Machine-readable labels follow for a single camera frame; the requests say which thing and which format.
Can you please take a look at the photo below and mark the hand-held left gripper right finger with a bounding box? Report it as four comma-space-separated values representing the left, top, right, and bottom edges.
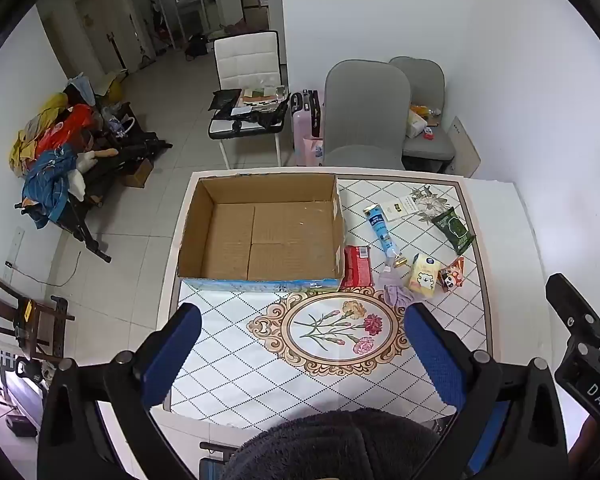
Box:
404, 302, 568, 480

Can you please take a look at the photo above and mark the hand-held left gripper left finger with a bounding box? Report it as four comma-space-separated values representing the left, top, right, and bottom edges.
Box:
37, 302, 203, 480

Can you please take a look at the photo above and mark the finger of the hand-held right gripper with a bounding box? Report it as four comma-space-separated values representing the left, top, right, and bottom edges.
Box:
546, 272, 600, 341

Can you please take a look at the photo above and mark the purple cloth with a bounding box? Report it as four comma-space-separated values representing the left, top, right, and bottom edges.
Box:
377, 266, 426, 307

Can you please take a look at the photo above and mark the panda print snack packet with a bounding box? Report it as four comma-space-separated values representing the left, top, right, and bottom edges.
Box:
437, 256, 466, 292

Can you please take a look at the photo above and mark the yellow tissue pack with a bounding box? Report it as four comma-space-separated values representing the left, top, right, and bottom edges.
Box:
406, 254, 441, 300

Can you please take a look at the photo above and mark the red snack packet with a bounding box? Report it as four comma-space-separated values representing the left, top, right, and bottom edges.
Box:
339, 245, 373, 289

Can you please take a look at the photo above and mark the green wet wipes pack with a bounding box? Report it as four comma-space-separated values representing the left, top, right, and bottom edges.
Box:
431, 207, 476, 256

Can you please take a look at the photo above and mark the blue tube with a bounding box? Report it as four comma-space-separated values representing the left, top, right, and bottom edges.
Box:
363, 203, 407, 267

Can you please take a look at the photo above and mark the small white carton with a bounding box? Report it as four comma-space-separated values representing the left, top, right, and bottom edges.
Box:
380, 195, 421, 222

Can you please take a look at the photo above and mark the person's right forearm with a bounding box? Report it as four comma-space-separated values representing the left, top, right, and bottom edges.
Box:
570, 417, 600, 480

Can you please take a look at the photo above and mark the floral printed tablecloth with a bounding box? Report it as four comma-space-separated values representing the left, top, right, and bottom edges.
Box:
167, 172, 493, 428

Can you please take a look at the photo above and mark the dark fleece clothing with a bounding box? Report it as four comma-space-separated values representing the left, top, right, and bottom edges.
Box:
220, 407, 441, 480

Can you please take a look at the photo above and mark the dark wooden chair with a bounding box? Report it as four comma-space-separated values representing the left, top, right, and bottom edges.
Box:
0, 265, 76, 361

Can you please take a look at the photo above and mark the small brown cardboard box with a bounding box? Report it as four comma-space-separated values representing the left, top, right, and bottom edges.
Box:
120, 159, 155, 189

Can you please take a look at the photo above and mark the beige board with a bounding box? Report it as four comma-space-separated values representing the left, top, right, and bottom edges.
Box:
447, 116, 482, 178

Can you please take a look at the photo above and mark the black folded rack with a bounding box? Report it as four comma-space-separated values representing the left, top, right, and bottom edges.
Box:
15, 130, 173, 263

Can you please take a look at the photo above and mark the white plush toy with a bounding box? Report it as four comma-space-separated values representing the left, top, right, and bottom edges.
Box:
67, 146, 120, 200

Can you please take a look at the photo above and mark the pink paper bag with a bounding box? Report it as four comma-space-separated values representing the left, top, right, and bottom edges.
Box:
301, 136, 325, 167

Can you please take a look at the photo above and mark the red plastic bag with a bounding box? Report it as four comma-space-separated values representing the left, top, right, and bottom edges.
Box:
34, 104, 95, 158

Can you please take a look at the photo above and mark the large grey chair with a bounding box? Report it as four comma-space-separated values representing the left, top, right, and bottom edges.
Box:
322, 60, 412, 170

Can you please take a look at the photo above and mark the black folder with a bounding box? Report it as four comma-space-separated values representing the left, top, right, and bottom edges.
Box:
210, 88, 242, 111

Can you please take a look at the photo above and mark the yellow cloth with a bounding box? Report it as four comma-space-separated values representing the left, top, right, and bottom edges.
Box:
7, 92, 71, 178

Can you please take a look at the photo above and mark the pink suitcase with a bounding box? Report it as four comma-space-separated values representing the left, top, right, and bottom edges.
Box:
290, 90, 323, 166

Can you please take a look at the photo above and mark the stack of papers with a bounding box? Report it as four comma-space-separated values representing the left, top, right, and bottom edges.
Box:
232, 85, 288, 116

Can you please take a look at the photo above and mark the yellow bag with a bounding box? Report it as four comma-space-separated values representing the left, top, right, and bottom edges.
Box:
105, 74, 130, 101

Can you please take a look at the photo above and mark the small grey chair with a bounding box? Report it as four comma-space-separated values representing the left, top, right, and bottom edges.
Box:
389, 56, 456, 173

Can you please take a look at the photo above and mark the white padded chair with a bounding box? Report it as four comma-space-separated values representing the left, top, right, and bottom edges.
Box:
208, 30, 288, 170

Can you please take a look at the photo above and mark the black bag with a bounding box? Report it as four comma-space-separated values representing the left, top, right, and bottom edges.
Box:
185, 34, 210, 58

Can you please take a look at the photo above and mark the white cabinet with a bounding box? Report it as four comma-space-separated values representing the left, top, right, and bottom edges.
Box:
257, 0, 283, 36

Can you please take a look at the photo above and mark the black floor cable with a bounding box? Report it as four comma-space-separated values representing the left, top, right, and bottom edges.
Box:
5, 252, 82, 287

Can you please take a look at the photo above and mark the black strap bundle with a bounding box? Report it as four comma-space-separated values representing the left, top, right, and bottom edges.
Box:
230, 107, 287, 131

